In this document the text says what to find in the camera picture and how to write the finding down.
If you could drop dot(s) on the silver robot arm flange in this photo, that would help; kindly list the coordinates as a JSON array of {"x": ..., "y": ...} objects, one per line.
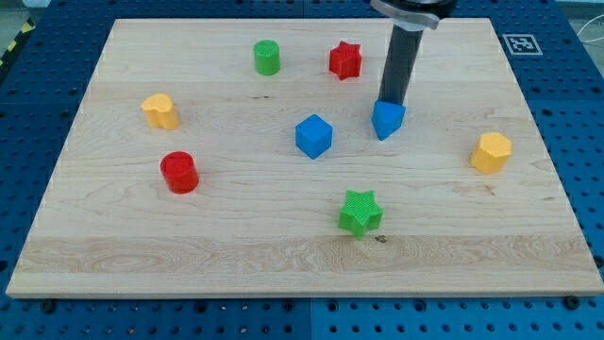
[{"x": 415, "y": 15}]

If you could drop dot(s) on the wooden board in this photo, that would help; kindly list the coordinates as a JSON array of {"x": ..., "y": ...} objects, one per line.
[{"x": 263, "y": 220}]

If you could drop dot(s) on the blue cube block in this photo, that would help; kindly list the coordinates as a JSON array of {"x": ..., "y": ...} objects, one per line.
[{"x": 313, "y": 136}]

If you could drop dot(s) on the green star block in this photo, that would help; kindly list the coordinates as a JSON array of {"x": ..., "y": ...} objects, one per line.
[{"x": 360, "y": 213}]

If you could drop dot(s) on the red star block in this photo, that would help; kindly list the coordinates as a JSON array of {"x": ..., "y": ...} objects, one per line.
[{"x": 345, "y": 60}]

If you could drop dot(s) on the green cylinder block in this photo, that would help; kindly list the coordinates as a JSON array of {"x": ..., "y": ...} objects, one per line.
[{"x": 266, "y": 57}]

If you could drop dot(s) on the red cylinder block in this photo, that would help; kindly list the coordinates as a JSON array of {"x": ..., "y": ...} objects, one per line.
[{"x": 179, "y": 172}]

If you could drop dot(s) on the yellow heart block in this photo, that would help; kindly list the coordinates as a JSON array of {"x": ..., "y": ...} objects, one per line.
[{"x": 160, "y": 112}]

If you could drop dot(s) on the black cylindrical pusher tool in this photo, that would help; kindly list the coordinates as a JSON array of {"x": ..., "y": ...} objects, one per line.
[{"x": 399, "y": 64}]

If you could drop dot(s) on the yellow hexagon block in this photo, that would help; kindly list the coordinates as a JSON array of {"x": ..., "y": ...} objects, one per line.
[{"x": 491, "y": 152}]

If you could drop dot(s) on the white fiducial marker tag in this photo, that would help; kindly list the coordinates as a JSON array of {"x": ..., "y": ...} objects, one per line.
[{"x": 522, "y": 45}]

